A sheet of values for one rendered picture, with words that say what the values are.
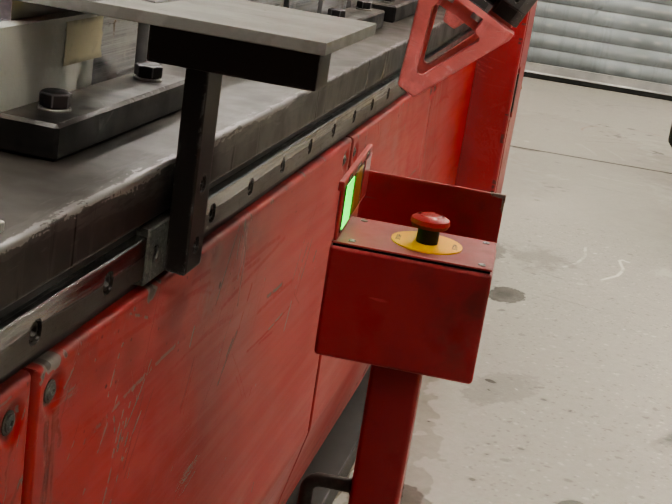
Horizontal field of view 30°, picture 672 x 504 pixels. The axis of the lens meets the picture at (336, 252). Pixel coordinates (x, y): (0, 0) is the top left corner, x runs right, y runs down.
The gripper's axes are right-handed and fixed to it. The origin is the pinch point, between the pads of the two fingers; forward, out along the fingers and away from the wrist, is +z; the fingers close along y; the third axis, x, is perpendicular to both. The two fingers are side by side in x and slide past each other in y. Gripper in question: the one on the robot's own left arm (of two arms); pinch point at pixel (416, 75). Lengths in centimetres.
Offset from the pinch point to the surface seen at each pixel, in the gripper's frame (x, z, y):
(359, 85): -5, 20, -86
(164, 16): -17.8, 8.8, -7.1
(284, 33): -9.7, 4.5, -7.3
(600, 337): 86, 68, -250
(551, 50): 69, 55, -758
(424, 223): 9.5, 16.7, -34.0
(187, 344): -2.2, 37.2, -23.6
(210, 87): -12.9, 13.2, -14.9
